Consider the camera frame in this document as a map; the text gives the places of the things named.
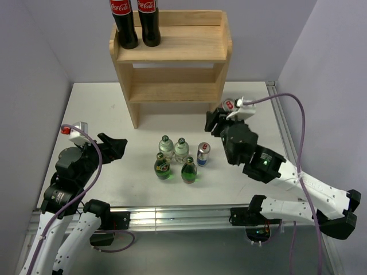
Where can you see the coca-cola bottle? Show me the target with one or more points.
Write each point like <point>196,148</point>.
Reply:
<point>149,19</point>
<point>123,16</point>

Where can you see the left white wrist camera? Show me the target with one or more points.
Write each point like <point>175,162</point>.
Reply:
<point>74,136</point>

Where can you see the right Coca-Cola bottle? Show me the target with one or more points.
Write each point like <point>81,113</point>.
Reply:
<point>149,19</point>

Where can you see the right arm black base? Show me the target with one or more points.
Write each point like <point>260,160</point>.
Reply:
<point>257,228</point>

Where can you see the aluminium table frame rail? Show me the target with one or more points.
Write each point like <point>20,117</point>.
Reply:
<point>175,218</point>

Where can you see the left Coca-Cola bottle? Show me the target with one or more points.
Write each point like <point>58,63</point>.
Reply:
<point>123,16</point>

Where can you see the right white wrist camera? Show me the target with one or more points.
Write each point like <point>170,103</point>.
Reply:
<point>244,109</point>

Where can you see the clear glass bottle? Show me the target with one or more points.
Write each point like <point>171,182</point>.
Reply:
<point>181,150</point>
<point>166,147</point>

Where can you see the silver blue can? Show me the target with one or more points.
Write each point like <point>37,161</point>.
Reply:
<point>203,152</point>
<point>228,105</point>

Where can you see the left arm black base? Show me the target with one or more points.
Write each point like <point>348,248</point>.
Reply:
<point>118,220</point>

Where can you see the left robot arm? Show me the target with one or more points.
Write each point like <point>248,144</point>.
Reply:
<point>51,252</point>

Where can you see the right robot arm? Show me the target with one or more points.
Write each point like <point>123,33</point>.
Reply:
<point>330,209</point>

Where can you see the wooden two-tier shelf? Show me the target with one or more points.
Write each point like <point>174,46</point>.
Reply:
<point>190,64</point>

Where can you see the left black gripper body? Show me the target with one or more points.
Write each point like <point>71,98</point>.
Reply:
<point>92,154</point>

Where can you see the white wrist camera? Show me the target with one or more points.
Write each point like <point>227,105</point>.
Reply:
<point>244,109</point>
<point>74,136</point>

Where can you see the green glass bottle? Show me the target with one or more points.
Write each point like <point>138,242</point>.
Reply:
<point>162,167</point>
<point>189,171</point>

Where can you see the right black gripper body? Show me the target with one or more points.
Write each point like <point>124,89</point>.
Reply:
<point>223,135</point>

